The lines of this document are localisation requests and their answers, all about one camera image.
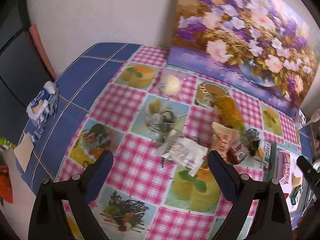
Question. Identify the blue white tissue pack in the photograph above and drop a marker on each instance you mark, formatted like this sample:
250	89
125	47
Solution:
42	107

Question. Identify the white teal-rimmed tray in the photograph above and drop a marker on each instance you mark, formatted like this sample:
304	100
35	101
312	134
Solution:
294	170

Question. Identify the purple swiss roll packet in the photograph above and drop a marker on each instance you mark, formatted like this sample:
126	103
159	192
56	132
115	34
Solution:
283	166

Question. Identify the beige paper card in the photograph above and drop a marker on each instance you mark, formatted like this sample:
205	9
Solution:
23	151

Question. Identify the red white milk biscuit packet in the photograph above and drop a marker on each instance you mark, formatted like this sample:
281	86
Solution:
236	154

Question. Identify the white green cracker packet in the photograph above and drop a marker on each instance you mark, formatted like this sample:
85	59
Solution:
260	150

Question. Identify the beige swiss roll packet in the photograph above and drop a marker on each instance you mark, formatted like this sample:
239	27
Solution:
223	139

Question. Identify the checkered picture tablecloth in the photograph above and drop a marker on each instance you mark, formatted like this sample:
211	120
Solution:
108	99

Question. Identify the yellow clear cake packet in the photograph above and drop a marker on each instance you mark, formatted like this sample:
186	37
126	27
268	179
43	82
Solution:
231	117

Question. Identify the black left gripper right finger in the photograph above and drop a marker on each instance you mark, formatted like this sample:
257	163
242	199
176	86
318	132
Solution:
272	218

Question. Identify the yellow jelly cup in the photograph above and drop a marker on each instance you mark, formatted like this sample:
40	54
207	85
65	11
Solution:
296	181

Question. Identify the green mung bean biscuit packet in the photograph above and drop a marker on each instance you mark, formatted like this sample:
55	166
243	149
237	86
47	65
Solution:
296	195

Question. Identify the flower painting canvas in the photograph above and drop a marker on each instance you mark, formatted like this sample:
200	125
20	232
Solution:
261	46

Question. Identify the orange plastic bag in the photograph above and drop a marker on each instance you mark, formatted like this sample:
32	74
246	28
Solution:
5	184

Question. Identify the round pastry clear wrapper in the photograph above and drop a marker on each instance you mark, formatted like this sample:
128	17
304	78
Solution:
170	84

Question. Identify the white snack packet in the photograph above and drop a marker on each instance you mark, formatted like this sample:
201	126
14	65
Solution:
183	151

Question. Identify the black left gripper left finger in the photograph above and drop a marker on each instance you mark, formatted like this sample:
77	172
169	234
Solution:
48	218

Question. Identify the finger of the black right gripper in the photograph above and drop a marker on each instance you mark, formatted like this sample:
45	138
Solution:
310	174

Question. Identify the white bulb socket lamp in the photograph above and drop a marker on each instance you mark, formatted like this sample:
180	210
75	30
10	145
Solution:
300	120

